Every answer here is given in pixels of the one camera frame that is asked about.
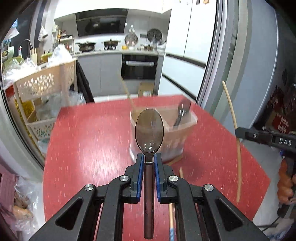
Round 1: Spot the dark brown spoon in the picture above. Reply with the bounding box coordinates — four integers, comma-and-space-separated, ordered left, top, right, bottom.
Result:
135, 108, 164, 240

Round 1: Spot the wooden chopstick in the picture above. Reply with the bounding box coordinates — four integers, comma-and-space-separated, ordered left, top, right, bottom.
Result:
120, 76, 138, 112
221, 80, 243, 203

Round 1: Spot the beige utensil holder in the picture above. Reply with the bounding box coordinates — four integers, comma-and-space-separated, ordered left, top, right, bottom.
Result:
128, 103, 198, 163

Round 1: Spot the dark spoon in holder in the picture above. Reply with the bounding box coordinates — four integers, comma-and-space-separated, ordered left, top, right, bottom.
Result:
174, 98, 191, 126

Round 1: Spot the wooden chopstick in holder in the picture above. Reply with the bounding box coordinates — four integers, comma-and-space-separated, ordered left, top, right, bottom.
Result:
120, 76, 138, 112

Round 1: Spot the cardboard box on floor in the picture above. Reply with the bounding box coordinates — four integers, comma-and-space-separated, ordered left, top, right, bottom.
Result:
138, 82, 154, 97

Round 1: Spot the black built-in oven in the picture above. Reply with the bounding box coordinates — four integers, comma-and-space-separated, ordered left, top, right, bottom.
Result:
121, 54, 158, 80

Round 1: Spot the beige perforated storage rack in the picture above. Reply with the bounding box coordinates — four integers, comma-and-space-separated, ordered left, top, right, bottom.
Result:
13, 58, 77, 142

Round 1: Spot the white refrigerator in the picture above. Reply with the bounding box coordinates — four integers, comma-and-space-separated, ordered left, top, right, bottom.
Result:
158, 1, 218, 100

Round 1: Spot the black pot on stove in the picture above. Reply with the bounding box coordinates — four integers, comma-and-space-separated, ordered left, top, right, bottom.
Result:
102, 39, 121, 50

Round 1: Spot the black wok on stove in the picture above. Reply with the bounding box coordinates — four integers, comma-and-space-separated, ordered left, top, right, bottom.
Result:
76, 41, 96, 53

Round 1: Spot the black range hood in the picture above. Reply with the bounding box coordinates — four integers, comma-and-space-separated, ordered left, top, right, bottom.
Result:
75, 9, 128, 37

